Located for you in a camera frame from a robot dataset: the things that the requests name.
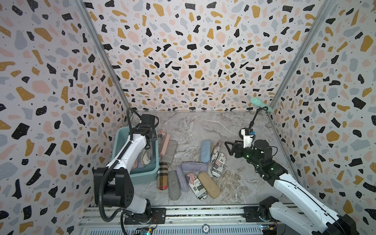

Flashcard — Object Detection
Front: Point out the tan case behind blue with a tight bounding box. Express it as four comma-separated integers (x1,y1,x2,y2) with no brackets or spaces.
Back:
211,144,215,157

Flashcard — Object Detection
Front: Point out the plaid tartan glasses case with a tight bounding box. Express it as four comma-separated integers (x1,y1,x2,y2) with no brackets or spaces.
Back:
157,163,168,191

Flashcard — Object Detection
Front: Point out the teal plastic storage box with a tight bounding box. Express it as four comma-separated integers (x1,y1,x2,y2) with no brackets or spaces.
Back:
112,126,159,185

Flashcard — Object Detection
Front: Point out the grey-beige glasses case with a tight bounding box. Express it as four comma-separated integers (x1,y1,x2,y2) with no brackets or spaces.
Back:
161,140,178,164

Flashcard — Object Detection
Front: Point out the black corrugated cable conduit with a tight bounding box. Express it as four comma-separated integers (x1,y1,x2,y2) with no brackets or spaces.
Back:
97,108,142,223

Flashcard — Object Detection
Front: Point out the purple felt case diagonal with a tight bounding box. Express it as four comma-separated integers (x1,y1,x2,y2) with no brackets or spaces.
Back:
176,165,190,193

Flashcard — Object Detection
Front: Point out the purple felt case horizontal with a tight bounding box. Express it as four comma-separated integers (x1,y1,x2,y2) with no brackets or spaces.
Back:
181,162,208,173

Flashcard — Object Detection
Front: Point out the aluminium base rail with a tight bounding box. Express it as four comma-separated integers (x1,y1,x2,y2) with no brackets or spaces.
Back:
77,205,309,235

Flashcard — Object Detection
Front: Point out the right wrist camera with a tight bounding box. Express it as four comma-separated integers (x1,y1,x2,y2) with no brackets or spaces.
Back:
240,128,255,148

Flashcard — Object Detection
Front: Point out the newspaper flag case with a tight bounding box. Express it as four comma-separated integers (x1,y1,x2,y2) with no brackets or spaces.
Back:
157,130,167,140
212,152,227,177
211,141,222,163
186,172,208,200

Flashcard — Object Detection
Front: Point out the grey felt case front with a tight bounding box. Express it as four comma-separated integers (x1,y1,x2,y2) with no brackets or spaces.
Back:
168,170,181,201

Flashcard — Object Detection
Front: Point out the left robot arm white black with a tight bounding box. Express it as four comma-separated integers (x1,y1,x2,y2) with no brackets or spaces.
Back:
94,113,159,222

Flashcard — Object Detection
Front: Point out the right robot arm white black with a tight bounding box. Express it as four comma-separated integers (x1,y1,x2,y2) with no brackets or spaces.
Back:
224,140,357,235

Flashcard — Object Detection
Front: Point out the light blue felt case right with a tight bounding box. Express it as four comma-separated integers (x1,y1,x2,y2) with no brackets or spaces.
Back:
200,140,211,163

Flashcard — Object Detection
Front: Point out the grey felt case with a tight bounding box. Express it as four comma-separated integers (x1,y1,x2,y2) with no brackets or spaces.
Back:
168,170,181,201
141,151,151,165

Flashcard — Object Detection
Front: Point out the newspaper flag case front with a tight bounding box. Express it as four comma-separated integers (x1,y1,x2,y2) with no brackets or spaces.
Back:
186,172,208,200

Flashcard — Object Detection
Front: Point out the tan felt case front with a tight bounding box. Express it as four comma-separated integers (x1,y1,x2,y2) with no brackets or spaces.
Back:
198,172,220,199

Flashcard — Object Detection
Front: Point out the pink glasses case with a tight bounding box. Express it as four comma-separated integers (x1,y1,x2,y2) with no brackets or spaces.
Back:
131,159,138,171
158,133,170,157

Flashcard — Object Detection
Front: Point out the green microphone on black stand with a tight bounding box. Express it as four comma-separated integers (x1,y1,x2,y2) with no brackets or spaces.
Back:
248,97,272,129

